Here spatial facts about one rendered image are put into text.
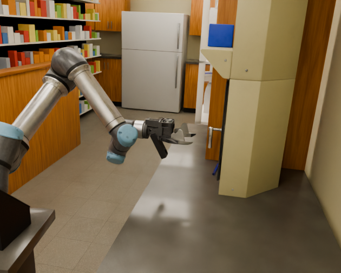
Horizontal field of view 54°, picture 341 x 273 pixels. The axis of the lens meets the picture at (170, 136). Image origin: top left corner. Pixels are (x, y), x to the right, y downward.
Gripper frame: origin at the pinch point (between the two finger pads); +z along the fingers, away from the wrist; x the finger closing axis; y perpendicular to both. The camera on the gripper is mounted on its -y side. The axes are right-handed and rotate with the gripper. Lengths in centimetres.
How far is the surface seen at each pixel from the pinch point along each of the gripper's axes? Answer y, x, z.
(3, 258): -21, -61, -44
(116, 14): 62, 517, -219
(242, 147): 1.0, -5.4, 20.1
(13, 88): -16, 142, -182
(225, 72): 28.8, -5.4, 10.8
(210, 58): 33.4, -5.4, 4.9
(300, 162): -16, 32, 50
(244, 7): 51, -5, 15
